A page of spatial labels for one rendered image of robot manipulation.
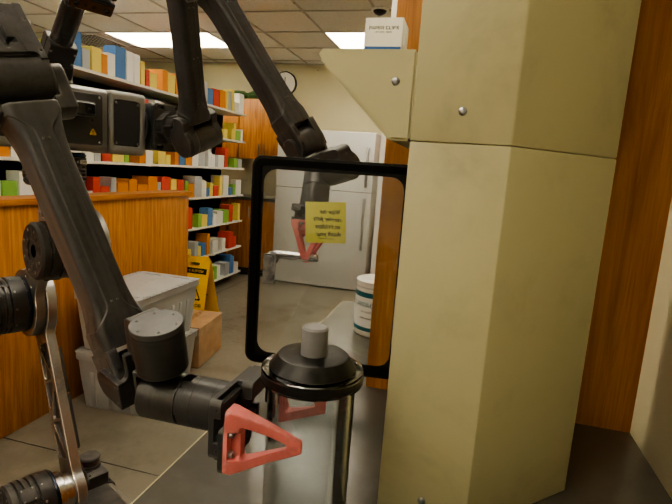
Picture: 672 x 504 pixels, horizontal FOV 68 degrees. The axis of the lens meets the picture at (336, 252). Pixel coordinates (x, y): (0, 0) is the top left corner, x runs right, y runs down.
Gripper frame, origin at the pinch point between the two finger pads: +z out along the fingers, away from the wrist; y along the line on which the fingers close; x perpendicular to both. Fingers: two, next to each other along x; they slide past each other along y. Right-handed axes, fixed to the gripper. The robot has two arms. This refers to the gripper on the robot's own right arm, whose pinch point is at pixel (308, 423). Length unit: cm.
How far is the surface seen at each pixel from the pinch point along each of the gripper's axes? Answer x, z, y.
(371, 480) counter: 16.1, 5.1, 16.6
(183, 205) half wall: 6, -187, 280
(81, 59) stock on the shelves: -87, -239, 239
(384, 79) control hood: -37.6, 3.4, 10.1
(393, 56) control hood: -40.1, 4.2, 10.0
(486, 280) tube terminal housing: -15.9, 17.0, 10.1
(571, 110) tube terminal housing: -35.9, 24.5, 16.6
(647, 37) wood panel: -52, 39, 47
